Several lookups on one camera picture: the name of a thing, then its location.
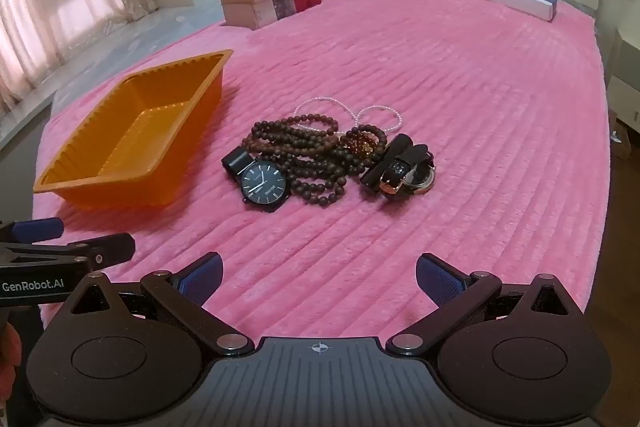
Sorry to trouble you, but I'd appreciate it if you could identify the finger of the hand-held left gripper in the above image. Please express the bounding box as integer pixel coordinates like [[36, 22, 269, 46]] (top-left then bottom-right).
[[0, 217, 65, 244], [0, 233, 136, 269]]

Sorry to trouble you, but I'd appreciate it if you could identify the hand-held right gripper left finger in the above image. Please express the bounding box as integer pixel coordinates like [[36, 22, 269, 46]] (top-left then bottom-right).
[[60, 252, 255, 357]]

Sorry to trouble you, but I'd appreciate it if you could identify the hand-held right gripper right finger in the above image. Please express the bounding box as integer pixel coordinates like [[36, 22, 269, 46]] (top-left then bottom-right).
[[386, 253, 583, 355]]

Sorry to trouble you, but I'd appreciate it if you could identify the black wristwatch dark dial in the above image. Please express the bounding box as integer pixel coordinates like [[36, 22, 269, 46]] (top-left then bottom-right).
[[221, 147, 292, 214]]

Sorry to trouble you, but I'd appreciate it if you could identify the orange plastic tray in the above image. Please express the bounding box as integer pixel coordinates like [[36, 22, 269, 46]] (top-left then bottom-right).
[[32, 49, 235, 210]]

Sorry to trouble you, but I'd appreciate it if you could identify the amber bead bracelet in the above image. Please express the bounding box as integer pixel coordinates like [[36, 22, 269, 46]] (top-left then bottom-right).
[[347, 133, 385, 158]]

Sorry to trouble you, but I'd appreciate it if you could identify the brown bead bracelet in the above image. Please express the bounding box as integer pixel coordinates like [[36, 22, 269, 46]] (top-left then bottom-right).
[[341, 124, 390, 168]]

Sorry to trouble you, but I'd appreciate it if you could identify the long dark bead necklace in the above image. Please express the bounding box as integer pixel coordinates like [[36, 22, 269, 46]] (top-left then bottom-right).
[[241, 113, 381, 208]]

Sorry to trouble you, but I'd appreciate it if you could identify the pink ribbed blanket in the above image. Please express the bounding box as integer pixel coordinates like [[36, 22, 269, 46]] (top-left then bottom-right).
[[31, 0, 613, 343]]

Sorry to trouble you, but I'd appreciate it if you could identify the white nightstand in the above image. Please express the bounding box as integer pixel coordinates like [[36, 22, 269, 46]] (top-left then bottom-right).
[[602, 27, 640, 132]]

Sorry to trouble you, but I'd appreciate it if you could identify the black strap silver watch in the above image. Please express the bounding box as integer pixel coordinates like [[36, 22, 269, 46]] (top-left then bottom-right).
[[402, 152, 437, 196]]

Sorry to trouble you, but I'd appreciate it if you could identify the black strap rose gold watch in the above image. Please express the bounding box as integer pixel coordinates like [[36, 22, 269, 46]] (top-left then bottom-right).
[[361, 133, 431, 196]]

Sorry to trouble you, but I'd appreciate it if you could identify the white pearl bracelet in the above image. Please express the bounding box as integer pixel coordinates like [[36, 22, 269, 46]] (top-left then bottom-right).
[[356, 106, 404, 134], [294, 97, 361, 128]]

